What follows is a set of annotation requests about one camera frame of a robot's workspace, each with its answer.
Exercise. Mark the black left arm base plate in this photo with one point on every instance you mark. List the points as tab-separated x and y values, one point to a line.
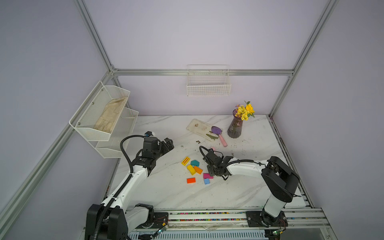
157	221

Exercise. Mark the teal wood block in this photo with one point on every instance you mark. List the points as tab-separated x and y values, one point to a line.
195	163

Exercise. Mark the white mesh shelf basket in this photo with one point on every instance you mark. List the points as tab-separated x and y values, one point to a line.
124	127
84	122

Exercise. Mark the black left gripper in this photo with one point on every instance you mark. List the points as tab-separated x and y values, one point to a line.
165	148

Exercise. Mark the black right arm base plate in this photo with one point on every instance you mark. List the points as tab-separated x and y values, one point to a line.
262	219

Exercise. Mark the yellow flower bouquet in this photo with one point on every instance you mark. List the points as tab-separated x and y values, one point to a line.
244	112

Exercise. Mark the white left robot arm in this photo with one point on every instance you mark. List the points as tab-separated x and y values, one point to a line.
111	219

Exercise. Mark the white wire wall basket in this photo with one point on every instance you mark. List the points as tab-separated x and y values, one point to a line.
208	81

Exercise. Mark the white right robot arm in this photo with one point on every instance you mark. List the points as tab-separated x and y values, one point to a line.
281	180

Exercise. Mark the orange wood block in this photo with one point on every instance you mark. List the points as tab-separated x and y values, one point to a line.
198	170

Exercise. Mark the white mesh lower shelf basket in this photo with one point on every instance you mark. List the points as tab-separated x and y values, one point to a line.
124	127

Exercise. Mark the white mesh upper shelf basket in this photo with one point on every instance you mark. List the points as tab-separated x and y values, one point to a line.
84	122

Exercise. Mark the magenta wood block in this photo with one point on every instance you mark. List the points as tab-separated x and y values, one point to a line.
207	176

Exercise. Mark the beige dirty cloth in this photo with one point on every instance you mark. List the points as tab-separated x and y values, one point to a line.
202	129

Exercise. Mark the yellow wood block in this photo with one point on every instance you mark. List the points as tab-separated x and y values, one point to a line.
191	169

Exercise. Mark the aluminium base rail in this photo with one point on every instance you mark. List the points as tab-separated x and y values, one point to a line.
236	219

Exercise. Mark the beige glove in basket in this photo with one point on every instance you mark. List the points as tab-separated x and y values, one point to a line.
110	115

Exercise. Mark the yellow red striped block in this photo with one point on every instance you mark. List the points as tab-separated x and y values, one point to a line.
185	161

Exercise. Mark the red orange flat block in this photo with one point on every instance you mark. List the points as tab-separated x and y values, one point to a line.
191	180

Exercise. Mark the purple glass vase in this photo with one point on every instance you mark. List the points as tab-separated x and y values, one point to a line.
235	129

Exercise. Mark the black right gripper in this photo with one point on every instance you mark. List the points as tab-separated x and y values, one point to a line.
209	171

